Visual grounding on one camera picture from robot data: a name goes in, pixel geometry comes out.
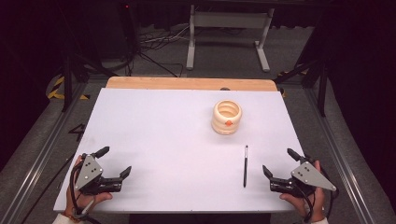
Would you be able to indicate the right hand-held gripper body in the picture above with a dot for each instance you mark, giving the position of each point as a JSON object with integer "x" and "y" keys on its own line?
{"x": 308, "y": 177}

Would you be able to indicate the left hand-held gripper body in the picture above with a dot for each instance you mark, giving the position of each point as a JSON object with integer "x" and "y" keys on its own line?
{"x": 88, "y": 172}

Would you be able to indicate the person's right hand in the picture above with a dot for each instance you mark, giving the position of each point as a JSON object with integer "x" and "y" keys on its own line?
{"x": 316, "y": 205}

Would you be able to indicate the person's left hand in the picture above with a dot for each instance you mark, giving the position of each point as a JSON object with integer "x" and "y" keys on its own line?
{"x": 77, "y": 202}

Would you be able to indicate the black pen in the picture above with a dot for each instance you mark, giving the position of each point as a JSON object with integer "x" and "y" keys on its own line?
{"x": 245, "y": 168}

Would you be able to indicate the white board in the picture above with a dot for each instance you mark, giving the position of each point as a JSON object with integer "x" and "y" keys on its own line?
{"x": 174, "y": 140}

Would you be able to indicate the cream ridged pen holder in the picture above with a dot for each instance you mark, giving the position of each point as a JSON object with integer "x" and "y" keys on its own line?
{"x": 226, "y": 119}

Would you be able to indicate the yellow black floor tape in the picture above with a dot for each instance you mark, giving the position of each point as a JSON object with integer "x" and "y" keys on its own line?
{"x": 57, "y": 90}

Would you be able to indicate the person's dark clothing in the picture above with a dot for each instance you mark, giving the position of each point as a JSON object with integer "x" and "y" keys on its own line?
{"x": 199, "y": 219}

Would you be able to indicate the black tripod stand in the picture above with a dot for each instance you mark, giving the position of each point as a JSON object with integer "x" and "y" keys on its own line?
{"x": 320, "y": 74}
{"x": 70, "y": 71}

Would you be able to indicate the wooden table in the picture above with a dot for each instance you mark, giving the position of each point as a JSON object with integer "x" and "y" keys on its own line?
{"x": 186, "y": 83}

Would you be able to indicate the black device with red light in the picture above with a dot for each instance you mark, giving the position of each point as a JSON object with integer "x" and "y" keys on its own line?
{"x": 129, "y": 28}

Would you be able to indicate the white metal stand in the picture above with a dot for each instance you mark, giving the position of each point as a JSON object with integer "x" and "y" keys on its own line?
{"x": 230, "y": 20}

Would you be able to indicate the aluminium rail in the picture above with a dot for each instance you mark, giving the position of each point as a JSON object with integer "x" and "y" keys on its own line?
{"x": 339, "y": 155}
{"x": 37, "y": 161}

